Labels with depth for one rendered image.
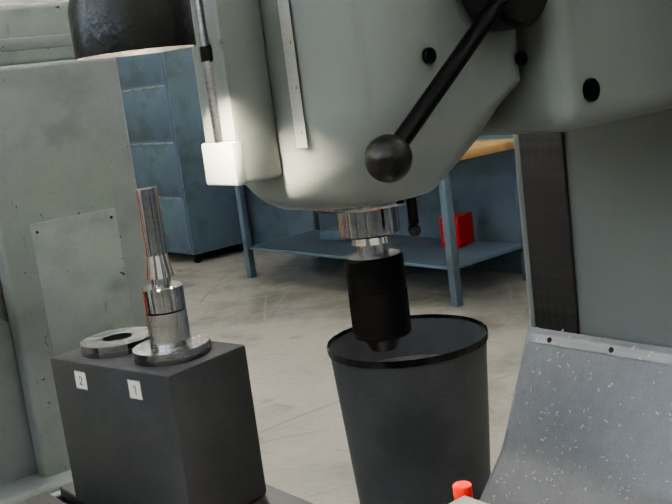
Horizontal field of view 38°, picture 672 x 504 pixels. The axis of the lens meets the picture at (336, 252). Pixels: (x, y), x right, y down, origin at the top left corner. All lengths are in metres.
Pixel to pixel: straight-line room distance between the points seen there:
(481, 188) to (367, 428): 3.80
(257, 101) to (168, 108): 7.31
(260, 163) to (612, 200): 0.50
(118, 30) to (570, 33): 0.34
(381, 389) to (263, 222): 5.73
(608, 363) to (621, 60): 0.41
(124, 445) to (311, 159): 0.58
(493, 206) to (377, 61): 5.70
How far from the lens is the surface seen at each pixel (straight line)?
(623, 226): 1.06
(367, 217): 0.73
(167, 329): 1.10
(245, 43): 0.67
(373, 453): 2.77
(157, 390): 1.07
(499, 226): 6.33
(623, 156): 1.05
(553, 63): 0.75
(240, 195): 7.10
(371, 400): 2.69
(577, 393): 1.11
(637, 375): 1.07
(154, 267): 1.10
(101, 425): 1.18
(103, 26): 0.57
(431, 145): 0.69
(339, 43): 0.64
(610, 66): 0.79
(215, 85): 0.67
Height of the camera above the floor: 1.41
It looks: 10 degrees down
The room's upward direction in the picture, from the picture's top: 7 degrees counter-clockwise
